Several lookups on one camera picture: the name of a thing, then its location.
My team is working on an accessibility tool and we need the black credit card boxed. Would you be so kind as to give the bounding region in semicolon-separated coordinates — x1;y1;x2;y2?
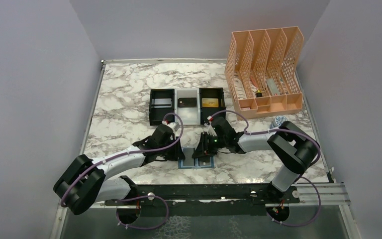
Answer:
182;147;195;167
198;157;212;167
178;97;197;108

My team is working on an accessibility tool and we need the gold credit card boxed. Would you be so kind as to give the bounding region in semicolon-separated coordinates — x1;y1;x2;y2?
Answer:
201;98;219;108

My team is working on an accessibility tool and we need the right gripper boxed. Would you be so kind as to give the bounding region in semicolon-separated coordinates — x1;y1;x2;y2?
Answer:
192;131;227;158

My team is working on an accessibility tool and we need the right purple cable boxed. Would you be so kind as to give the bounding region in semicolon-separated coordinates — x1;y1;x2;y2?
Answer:
205;110;322;228

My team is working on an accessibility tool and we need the white labelled box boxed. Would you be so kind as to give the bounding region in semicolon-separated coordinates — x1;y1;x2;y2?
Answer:
233;75;247;100

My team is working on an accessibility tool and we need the orange file organizer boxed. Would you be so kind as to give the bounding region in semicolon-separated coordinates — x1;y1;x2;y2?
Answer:
224;26;304;119

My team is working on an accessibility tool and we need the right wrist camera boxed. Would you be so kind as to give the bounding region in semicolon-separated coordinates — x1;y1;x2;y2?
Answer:
204;120;217;136

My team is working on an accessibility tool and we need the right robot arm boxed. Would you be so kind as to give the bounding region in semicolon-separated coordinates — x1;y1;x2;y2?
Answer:
192;117;321;203

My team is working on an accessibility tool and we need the blue card holder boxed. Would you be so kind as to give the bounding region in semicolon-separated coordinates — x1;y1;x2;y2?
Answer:
178;147;214;169

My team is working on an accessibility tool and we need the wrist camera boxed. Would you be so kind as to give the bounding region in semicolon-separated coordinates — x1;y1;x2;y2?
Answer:
162;121;181;133
204;120;217;136

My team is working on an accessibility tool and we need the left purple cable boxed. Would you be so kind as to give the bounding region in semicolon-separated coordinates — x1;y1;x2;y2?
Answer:
60;113;185;231

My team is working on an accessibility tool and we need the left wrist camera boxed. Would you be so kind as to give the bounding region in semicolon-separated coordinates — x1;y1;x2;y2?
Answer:
162;121;181;133

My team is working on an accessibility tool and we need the black white card tray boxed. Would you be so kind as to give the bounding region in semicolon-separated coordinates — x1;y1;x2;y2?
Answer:
148;88;226;126

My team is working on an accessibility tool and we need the purple cable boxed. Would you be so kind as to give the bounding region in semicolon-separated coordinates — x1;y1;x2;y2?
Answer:
205;110;322;228
60;113;185;231

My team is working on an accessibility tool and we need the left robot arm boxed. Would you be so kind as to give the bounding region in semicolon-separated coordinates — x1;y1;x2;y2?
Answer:
53;122;183;215

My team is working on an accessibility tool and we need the white magnetic stripe card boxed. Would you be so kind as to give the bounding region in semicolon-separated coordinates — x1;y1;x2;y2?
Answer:
151;98;172;109

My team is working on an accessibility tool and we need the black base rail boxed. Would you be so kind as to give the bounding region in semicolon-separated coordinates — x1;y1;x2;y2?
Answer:
104;183;300;217

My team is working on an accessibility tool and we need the yellow tipped marker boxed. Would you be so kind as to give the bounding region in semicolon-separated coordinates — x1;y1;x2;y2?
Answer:
255;89;263;98

